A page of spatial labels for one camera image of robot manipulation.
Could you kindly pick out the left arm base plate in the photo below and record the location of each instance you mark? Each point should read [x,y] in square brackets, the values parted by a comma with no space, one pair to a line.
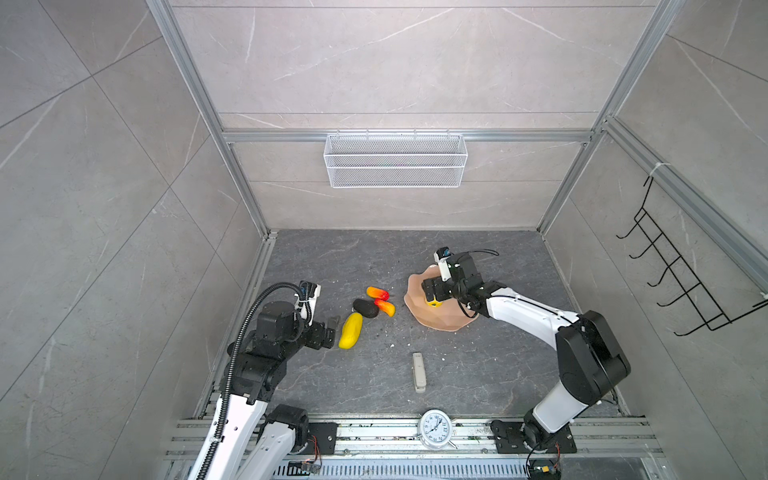
[322,435]

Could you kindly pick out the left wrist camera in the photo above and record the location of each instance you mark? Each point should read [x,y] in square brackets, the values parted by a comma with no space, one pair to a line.
[307,299]

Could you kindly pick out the white round clock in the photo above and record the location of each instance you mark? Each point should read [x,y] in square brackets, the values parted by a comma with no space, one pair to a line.
[435,429]

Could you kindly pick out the red orange fake mango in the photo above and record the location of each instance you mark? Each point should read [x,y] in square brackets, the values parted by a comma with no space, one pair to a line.
[377,293]

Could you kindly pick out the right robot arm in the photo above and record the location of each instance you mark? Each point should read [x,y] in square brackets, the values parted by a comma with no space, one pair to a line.
[591,361]

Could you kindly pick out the pink scalloped fruit bowl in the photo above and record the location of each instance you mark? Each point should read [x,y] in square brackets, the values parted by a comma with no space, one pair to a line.
[447,317]

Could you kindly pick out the beige rectangular bar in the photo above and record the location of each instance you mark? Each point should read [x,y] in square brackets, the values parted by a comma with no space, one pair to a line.
[419,373]

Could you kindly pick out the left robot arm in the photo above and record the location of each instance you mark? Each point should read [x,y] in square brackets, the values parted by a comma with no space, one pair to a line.
[246,440]

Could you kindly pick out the long yellow fake fruit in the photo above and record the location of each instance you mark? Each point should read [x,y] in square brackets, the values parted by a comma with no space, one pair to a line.
[351,331]

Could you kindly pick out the orange yellow fake mango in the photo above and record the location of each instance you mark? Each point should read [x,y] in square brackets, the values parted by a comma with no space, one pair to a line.
[385,307]

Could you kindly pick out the black wire hook rack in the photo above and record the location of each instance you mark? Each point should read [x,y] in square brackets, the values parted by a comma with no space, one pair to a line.
[709,313]

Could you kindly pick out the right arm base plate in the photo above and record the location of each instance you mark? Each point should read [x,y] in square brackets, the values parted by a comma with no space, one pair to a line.
[519,437]

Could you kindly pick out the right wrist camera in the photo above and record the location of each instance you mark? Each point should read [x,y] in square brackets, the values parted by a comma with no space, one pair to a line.
[442,258]

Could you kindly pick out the white wire mesh basket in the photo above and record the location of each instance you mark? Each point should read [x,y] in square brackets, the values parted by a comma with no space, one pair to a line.
[395,160]

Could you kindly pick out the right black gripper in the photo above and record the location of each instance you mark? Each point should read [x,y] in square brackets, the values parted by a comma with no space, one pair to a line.
[438,286]

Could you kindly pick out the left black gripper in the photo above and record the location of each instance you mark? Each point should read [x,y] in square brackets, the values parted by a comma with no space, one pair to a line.
[317,339]

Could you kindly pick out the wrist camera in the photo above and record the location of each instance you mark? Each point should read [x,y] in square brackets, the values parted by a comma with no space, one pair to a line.
[307,299]
[442,258]

